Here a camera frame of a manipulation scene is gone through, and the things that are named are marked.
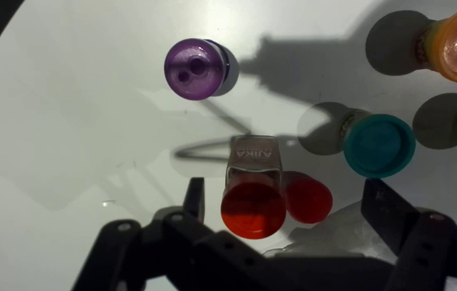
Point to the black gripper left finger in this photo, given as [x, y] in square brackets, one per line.
[148, 252]

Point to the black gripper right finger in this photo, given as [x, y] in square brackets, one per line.
[438, 252]

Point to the orange lid spice jar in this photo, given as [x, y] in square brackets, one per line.
[254, 194]

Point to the teal lid dough tub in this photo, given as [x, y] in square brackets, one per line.
[379, 144]

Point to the purple dough tub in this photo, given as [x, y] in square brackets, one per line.
[198, 68]

